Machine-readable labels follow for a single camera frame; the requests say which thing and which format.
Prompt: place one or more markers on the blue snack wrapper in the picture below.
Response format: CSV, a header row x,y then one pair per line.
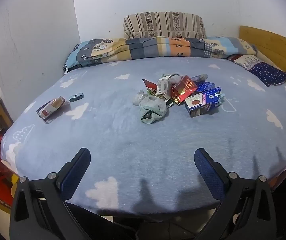
x,y
205,86

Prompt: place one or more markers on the small blue toy car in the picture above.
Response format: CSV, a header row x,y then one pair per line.
x,y
76,97

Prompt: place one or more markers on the knotted plastic bag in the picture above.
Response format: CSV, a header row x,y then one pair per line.
x,y
153,110

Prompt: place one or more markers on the packaged red white toy car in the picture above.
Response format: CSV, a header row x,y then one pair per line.
x,y
50,107

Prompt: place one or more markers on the wooden headboard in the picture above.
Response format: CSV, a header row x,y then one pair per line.
x,y
270,45

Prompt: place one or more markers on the clear plastic bag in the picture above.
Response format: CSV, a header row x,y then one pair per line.
x,y
140,98

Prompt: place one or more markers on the blue cloud print blanket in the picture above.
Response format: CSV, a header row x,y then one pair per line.
x,y
123,140

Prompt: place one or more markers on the striped beige pillow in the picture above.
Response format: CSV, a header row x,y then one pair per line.
x,y
163,25

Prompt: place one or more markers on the blue cardboard box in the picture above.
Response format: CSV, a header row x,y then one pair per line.
x,y
203,103

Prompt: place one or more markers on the small white green box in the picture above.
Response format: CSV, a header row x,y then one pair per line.
x,y
163,86

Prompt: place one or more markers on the patchwork cartoon quilt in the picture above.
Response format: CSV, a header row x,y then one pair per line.
x,y
143,47

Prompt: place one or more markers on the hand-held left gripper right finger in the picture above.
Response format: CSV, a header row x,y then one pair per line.
x,y
208,177

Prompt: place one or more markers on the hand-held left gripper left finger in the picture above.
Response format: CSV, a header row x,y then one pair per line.
x,y
75,172

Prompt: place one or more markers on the white printed pillow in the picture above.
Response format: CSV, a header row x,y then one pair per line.
x,y
245,60

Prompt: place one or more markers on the navy star print pillow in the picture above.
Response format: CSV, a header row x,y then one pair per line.
x,y
268,73

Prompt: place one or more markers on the red paper card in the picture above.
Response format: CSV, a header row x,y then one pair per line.
x,y
149,83

